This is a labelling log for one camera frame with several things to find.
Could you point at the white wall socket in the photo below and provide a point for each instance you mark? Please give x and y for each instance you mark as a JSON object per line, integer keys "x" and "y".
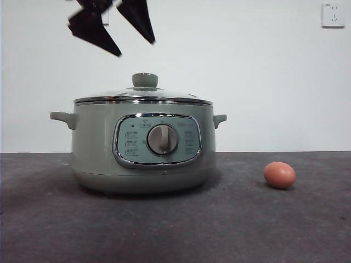
{"x": 106, "y": 17}
{"x": 333, "y": 16}

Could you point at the glass lid with green knob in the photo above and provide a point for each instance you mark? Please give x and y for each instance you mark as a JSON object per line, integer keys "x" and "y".
{"x": 144, "y": 80}

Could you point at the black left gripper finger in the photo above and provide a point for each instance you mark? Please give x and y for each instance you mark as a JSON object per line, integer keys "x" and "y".
{"x": 91, "y": 28}
{"x": 138, "y": 16}

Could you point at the pale green electric pot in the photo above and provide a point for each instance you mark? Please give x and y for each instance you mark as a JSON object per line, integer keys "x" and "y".
{"x": 93, "y": 142}

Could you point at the brown egg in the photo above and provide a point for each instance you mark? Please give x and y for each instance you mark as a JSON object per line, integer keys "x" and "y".
{"x": 279, "y": 175}

